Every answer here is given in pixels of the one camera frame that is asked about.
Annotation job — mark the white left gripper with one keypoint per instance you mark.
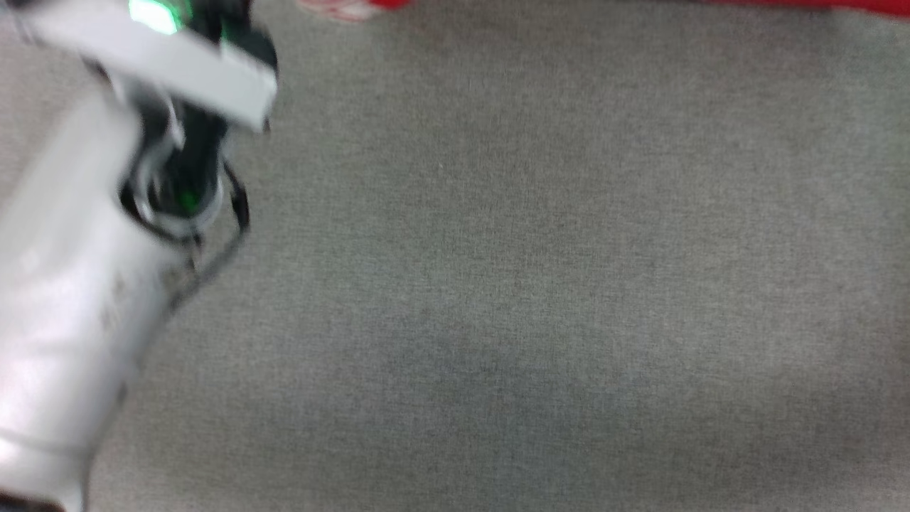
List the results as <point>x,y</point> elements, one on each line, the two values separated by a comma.
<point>199,78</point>

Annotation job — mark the grey fabric sofa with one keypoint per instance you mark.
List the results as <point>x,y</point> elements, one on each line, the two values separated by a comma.
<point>533,284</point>

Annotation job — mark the red and white garment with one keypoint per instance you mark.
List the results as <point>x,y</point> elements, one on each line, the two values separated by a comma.
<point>711,4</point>

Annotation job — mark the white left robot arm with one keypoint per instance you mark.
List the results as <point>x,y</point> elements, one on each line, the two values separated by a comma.
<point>64,320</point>

